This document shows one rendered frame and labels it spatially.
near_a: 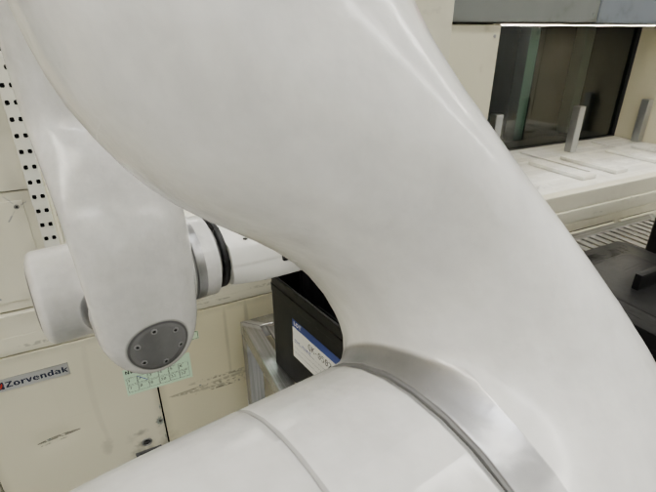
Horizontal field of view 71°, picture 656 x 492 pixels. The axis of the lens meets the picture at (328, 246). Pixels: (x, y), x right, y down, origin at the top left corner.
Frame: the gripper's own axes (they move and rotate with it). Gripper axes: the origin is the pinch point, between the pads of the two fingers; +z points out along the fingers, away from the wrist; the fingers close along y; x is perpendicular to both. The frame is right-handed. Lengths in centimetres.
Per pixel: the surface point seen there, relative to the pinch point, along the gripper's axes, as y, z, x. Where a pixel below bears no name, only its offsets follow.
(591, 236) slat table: -9, 94, -29
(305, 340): -3.9, -1.7, -19.2
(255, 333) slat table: -22.9, -0.6, -29.3
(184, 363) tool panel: -31.8, -11.8, -36.7
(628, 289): 17, 52, -20
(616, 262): 11, 61, -19
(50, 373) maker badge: -35, -33, -31
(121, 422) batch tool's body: -34, -25, -46
